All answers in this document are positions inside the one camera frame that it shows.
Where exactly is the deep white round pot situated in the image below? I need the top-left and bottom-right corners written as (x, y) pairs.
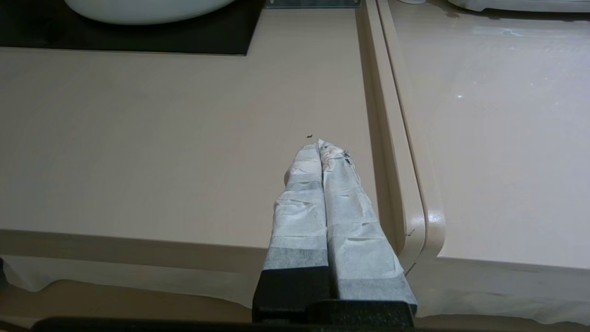
top-left (65, 0), bottom-right (236, 25)

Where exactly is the white toaster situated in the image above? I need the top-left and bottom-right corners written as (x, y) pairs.
top-left (448, 0), bottom-right (590, 13)

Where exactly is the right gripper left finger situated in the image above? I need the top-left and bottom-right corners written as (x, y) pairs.
top-left (252, 143), bottom-right (333, 323)

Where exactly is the large black induction cooktop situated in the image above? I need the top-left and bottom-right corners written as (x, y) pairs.
top-left (0, 0), bottom-right (266, 56)

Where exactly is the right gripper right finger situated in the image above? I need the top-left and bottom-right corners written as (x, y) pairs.
top-left (318, 139), bottom-right (418, 316)

